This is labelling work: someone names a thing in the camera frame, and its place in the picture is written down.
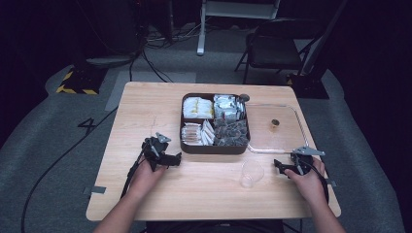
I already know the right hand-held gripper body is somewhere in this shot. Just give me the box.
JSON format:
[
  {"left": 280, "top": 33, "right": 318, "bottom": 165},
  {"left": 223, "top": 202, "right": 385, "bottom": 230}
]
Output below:
[{"left": 290, "top": 146, "right": 326, "bottom": 177}]

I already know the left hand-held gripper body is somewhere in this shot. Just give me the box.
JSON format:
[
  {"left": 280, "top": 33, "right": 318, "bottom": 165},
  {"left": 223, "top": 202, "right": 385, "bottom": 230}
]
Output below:
[{"left": 141, "top": 131, "right": 172, "bottom": 172}]

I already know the person's right hand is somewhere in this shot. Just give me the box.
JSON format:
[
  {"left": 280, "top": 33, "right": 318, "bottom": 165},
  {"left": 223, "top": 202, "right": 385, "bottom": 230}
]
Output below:
[{"left": 283, "top": 156, "right": 326, "bottom": 204}]

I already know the person's left hand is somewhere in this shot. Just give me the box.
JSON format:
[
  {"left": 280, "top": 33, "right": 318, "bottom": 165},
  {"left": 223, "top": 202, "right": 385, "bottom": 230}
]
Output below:
[{"left": 128, "top": 158, "right": 170, "bottom": 199}]

